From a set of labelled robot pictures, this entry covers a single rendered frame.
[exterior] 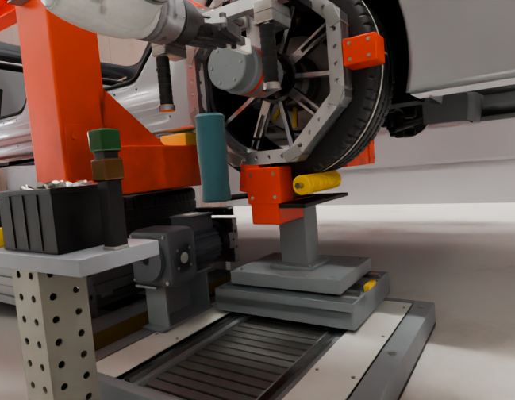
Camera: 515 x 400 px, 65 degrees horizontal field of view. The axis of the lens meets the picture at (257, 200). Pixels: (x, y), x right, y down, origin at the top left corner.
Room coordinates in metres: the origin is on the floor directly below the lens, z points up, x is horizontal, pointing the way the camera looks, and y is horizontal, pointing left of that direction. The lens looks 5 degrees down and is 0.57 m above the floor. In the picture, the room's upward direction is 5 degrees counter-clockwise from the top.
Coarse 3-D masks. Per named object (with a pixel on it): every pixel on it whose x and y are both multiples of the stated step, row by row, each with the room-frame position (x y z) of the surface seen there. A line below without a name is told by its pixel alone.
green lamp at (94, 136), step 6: (90, 132) 0.70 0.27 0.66; (96, 132) 0.70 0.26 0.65; (102, 132) 0.69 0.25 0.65; (108, 132) 0.70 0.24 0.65; (114, 132) 0.71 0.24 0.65; (90, 138) 0.71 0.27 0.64; (96, 138) 0.70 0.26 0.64; (102, 138) 0.69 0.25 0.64; (108, 138) 0.70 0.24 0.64; (114, 138) 0.71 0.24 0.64; (90, 144) 0.71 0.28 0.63; (96, 144) 0.70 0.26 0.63; (102, 144) 0.69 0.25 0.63; (108, 144) 0.70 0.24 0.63; (114, 144) 0.71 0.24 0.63; (120, 144) 0.72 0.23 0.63; (90, 150) 0.71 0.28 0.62; (96, 150) 0.70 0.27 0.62; (102, 150) 0.69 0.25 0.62; (108, 150) 0.70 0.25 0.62; (114, 150) 0.71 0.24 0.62; (120, 150) 0.72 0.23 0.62
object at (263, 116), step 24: (312, 48) 1.25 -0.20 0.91; (288, 72) 1.34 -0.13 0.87; (312, 72) 1.25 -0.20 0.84; (216, 96) 1.45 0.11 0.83; (240, 96) 1.58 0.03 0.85; (288, 96) 1.30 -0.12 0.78; (240, 120) 1.53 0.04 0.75; (264, 120) 1.35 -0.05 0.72; (288, 120) 1.31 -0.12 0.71; (240, 144) 1.38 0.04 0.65; (264, 144) 1.49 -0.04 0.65
